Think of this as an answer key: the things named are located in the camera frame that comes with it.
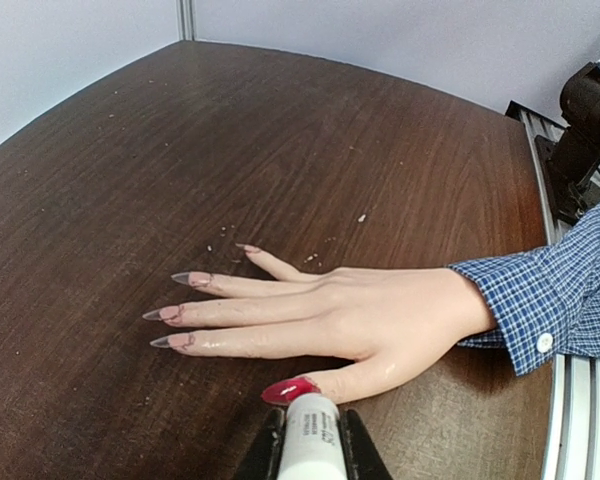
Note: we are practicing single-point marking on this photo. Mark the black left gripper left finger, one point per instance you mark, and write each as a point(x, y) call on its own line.
point(262, 460)

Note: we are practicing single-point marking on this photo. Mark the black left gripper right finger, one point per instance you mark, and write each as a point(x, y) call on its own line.
point(361, 457)

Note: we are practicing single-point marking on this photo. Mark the white nail polish cap brush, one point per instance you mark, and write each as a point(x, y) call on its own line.
point(312, 447)

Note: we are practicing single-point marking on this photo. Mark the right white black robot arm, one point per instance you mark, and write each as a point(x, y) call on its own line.
point(569, 163)

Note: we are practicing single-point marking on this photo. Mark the blue checked shirt forearm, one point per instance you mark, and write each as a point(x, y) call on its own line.
point(545, 301)

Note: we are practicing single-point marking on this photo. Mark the pale hand with long nails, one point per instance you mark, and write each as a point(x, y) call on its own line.
point(388, 326)

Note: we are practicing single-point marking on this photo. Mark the right aluminium corner post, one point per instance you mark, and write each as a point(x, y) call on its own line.
point(186, 16)

